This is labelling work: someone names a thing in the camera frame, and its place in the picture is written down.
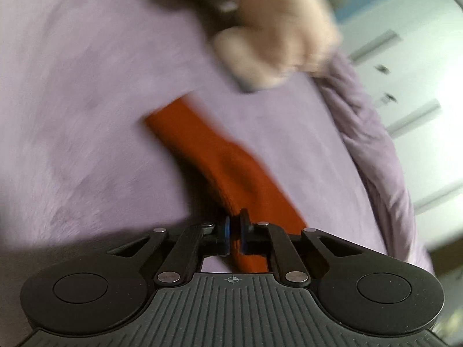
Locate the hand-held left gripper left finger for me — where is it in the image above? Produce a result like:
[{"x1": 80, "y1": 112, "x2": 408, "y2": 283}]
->
[{"x1": 106, "y1": 217, "x2": 232, "y2": 286}]

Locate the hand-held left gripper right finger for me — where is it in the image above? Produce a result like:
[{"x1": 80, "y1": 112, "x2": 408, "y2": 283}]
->
[{"x1": 239, "y1": 208, "x2": 362, "y2": 286}]

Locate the red knit sweater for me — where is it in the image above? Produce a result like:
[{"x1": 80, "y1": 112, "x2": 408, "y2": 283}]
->
[{"x1": 145, "y1": 92, "x2": 310, "y2": 273}]

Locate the person's right hand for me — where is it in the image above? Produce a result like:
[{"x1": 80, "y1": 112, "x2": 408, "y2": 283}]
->
[{"x1": 188, "y1": 0, "x2": 342, "y2": 91}]

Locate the purple duvet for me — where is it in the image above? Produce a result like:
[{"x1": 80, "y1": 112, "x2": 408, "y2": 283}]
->
[{"x1": 318, "y1": 52, "x2": 435, "y2": 275}]

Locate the purple bed sheet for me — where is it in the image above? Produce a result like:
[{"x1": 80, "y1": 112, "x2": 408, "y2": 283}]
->
[{"x1": 0, "y1": 0, "x2": 435, "y2": 286}]

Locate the white wardrobe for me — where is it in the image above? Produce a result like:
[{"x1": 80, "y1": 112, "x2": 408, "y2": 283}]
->
[{"x1": 336, "y1": 0, "x2": 463, "y2": 347}]

